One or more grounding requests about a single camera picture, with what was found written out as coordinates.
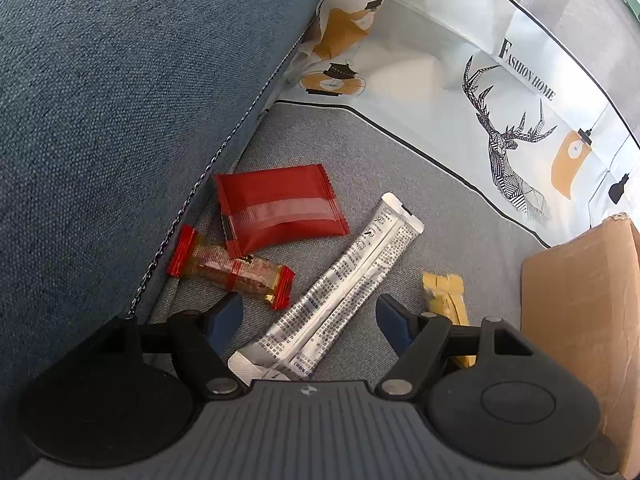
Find cardboard box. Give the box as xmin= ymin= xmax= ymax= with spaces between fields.
xmin=520 ymin=212 xmax=640 ymax=478

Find red gold candy bar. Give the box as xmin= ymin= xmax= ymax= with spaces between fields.
xmin=166 ymin=225 xmax=296 ymax=311

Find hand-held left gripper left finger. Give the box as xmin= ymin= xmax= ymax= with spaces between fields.
xmin=82 ymin=291 xmax=246 ymax=402

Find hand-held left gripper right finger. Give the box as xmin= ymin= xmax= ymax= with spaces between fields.
xmin=375 ymin=293 xmax=539 ymax=403

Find blue sofa armrest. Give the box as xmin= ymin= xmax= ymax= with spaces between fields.
xmin=0 ymin=0 xmax=343 ymax=461

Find white stick packets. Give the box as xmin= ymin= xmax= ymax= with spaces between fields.
xmin=228 ymin=192 xmax=425 ymax=381

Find red snack packet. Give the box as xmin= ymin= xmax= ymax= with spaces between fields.
xmin=214 ymin=163 xmax=350 ymax=257

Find grey deer-print sofa cover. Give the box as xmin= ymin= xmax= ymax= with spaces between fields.
xmin=131 ymin=0 xmax=640 ymax=386

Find yellow snack packet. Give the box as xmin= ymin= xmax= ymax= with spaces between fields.
xmin=421 ymin=272 xmax=478 ymax=370

